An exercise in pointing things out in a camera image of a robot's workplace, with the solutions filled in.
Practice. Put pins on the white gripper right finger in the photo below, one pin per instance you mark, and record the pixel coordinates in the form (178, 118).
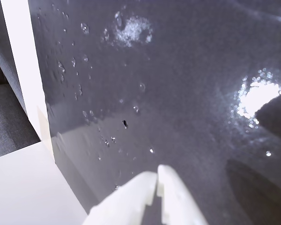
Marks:
(178, 201)

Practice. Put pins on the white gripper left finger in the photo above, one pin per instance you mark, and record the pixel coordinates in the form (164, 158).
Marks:
(124, 201)

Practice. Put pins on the dark grey table mat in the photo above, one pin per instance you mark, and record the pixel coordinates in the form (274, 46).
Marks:
(178, 82)

